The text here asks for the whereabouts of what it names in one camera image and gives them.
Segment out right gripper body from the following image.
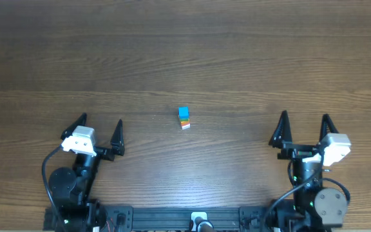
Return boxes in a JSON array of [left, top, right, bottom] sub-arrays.
[[277, 143, 322, 160]]

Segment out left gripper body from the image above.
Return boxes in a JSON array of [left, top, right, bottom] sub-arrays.
[[93, 146, 116, 162]]

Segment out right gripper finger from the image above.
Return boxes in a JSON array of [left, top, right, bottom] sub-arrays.
[[268, 110, 293, 149], [319, 113, 340, 142]]

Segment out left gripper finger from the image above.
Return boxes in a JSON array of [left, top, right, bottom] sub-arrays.
[[60, 112, 88, 140], [109, 119, 126, 157]]

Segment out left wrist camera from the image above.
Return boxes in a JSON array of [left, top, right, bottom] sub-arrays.
[[61, 126, 97, 157]]

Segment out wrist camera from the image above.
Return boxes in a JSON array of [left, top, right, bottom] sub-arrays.
[[302, 133, 352, 167], [61, 126, 97, 157]]

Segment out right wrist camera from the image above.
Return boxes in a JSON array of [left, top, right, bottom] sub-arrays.
[[302, 133, 352, 167]]

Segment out mounting rail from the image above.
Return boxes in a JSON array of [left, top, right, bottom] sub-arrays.
[[43, 206, 289, 232]]

